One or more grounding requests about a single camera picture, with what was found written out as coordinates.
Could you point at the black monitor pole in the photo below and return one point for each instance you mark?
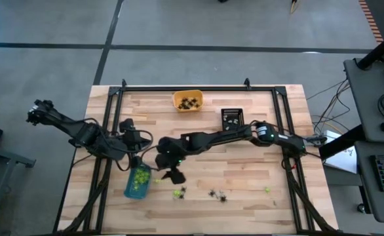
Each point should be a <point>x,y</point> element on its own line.
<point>378,49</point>

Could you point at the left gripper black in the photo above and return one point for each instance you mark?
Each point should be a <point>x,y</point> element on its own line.
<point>138,142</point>

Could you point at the black aluminium table frame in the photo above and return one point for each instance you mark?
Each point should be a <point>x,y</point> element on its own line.
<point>195,88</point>

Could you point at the black mesh basket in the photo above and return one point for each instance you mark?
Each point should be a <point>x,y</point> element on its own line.
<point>239,113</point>

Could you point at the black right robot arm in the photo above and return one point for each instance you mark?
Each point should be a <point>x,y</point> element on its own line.
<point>224,136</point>

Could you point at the grey metal cart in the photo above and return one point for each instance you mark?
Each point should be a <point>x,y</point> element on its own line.
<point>2,154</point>

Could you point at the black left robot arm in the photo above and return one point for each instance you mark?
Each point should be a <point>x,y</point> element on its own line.
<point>84,132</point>

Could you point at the yellow stand leg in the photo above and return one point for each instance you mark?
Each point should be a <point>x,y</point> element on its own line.
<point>293,6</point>

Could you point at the black caster wheel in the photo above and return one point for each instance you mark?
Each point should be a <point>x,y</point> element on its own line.
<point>361,208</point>

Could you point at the grey computer desk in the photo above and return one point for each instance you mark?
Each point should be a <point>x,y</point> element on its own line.
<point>369,98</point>

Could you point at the small white box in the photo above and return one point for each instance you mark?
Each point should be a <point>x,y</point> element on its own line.
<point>329,135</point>

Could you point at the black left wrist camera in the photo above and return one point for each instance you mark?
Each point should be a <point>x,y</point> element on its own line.
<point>126,125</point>

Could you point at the white paper sheet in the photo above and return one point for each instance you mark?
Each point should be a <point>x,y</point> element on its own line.
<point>342,162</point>

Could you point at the yellow plastic bin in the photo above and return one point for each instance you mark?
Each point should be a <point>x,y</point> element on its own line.
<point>176,98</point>

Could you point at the green plastic spider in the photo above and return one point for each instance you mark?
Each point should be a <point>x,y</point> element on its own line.
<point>267,189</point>
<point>138,181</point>
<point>157,181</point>
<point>136,187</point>
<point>177,193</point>
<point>145,180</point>
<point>141,173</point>

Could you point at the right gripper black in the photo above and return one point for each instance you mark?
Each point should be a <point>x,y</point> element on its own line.
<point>172,152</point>

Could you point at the teal plastic bin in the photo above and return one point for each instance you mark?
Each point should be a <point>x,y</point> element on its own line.
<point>129,193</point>

